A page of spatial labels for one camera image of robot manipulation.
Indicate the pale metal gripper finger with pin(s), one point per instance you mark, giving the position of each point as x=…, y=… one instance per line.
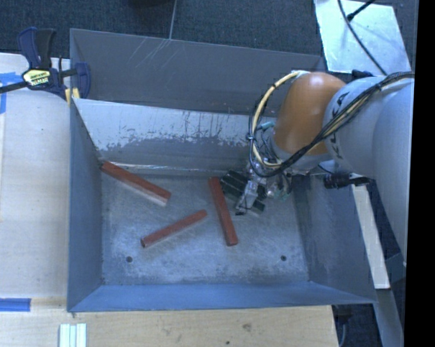
x=253, y=193
x=242, y=204

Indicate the dark green flat block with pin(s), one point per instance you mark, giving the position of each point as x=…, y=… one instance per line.
x=229, y=190

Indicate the red-brown flat block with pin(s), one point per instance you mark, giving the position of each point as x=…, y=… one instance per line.
x=135, y=183
x=223, y=212
x=173, y=228

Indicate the grey metal bin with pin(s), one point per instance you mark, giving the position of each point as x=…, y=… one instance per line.
x=199, y=262

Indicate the pale wood board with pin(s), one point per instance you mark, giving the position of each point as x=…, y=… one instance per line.
x=33, y=197

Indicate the black cylinder on white bracket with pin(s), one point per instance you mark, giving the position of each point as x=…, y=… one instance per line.
x=336, y=181

